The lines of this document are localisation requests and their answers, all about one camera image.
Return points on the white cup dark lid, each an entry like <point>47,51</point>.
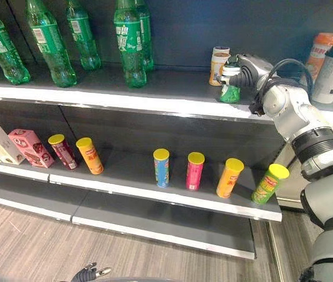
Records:
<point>332,76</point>

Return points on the blue chips can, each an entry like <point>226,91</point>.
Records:
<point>161,171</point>

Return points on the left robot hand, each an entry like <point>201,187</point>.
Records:
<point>85,274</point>

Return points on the white lidded snack cup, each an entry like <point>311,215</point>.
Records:
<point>221,49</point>

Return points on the pink biscuit box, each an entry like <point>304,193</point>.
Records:
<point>32,148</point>

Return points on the maroon chips can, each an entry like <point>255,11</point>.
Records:
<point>65,154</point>

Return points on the orange white snack cup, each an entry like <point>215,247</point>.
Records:
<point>215,70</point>

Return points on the green chips can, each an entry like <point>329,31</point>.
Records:
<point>267,186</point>

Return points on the dark shelf board with cans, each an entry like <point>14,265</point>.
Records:
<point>131,176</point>

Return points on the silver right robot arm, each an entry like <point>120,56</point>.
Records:
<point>316,152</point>

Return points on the orange chips can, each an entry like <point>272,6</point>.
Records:
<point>229,180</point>
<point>92,158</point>

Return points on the dark shelf board with bottles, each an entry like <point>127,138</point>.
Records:
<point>169,91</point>

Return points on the orange lidded drink cup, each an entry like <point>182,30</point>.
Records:
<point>319,55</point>

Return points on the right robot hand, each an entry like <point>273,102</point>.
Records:
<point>250,73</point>

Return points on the pink chips can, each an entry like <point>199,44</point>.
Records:
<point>195,173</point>

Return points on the small green snack can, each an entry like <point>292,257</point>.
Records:
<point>230,93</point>

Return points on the green soda bottle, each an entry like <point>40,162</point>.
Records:
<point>1,47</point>
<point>51,50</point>
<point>148,44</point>
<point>131,50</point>
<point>84,38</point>

